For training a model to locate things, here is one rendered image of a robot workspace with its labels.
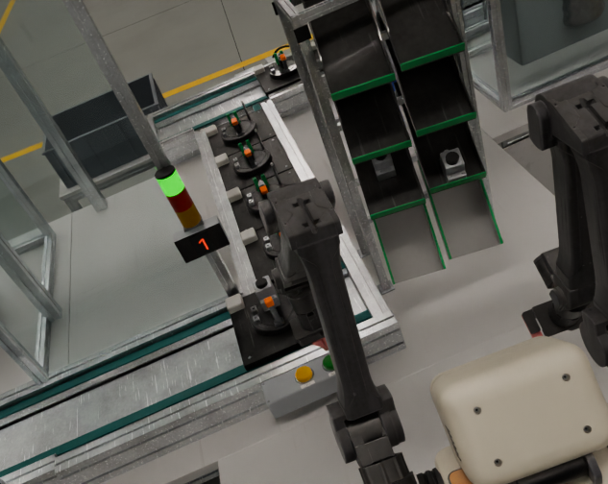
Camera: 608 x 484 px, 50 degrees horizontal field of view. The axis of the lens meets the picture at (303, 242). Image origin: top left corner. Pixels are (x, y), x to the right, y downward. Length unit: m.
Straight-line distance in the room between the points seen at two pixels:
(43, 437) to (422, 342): 1.01
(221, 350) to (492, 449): 0.99
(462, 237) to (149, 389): 0.89
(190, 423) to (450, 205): 0.83
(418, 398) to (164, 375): 0.67
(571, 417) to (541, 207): 1.08
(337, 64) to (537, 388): 0.77
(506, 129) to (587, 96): 1.33
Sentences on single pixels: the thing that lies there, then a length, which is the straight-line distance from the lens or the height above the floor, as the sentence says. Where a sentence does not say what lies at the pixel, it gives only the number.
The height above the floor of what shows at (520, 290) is 0.86.
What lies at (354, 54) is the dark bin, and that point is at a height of 1.55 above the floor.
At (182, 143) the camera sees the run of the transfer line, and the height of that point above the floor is 0.93.
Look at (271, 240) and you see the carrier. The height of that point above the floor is 0.99.
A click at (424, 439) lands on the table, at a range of 1.52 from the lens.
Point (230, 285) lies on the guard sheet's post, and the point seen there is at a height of 1.01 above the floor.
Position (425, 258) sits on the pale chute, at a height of 1.02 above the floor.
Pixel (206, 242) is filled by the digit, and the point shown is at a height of 1.20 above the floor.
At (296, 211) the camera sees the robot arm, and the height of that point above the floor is 1.60.
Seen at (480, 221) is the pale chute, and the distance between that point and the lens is 1.67.
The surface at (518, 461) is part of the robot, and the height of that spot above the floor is 1.31.
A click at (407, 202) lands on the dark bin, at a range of 1.53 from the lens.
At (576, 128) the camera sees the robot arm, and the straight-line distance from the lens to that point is 0.93.
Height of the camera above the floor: 2.14
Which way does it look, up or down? 39 degrees down
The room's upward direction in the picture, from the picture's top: 23 degrees counter-clockwise
